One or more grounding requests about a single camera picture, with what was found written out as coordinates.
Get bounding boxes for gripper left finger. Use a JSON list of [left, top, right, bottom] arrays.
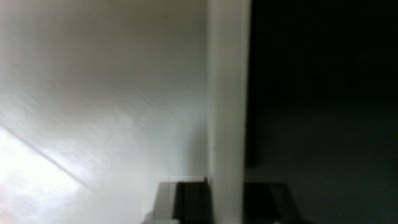
[[148, 179, 212, 224]]

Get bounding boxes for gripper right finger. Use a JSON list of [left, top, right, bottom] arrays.
[[243, 183, 312, 224]]

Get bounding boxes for white square tabletop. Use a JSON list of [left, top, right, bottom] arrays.
[[0, 0, 250, 224]]

